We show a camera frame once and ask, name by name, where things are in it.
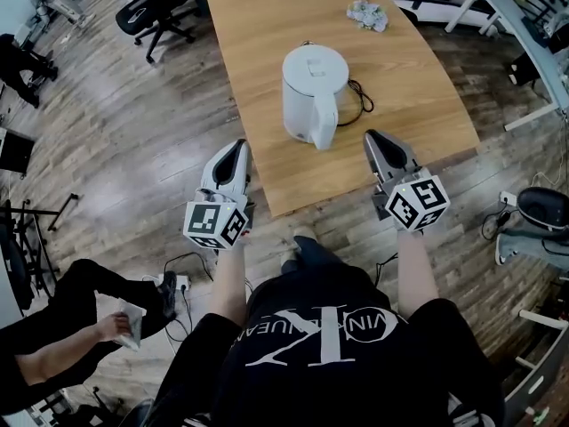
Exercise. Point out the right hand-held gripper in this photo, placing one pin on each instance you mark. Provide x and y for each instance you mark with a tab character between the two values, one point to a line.
413	207

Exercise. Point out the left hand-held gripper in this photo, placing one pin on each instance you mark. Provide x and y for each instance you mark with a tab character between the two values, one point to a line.
202	220

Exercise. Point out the white electric kettle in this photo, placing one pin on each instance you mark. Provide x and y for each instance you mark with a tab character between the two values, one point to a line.
311	82

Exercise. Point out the person's right forearm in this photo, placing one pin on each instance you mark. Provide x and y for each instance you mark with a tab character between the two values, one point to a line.
418	274

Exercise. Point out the person's left forearm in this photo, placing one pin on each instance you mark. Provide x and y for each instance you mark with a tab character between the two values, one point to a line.
229	283

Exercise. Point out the person's grey shoe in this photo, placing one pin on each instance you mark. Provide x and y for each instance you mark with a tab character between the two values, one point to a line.
306	232

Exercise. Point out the white power strip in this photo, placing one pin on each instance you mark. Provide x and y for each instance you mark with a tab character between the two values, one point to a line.
181	280
508	198

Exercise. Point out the person's dark trousers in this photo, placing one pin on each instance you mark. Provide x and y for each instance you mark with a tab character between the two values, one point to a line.
311	256

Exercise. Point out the wooden table with white legs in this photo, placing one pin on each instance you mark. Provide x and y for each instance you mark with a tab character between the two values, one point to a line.
266	38

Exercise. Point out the black shell chair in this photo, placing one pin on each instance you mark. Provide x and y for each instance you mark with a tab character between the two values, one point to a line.
542	207

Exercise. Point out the white tissue pack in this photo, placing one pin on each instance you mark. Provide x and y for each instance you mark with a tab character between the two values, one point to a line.
133	323

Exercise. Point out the black office chair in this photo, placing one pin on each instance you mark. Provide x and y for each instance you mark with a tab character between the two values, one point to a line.
151	2
18	256

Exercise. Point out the black printed t-shirt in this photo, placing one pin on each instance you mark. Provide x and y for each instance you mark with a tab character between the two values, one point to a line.
329	372

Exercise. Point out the white frame desk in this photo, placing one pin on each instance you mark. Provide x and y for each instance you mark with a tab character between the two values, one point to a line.
511	16

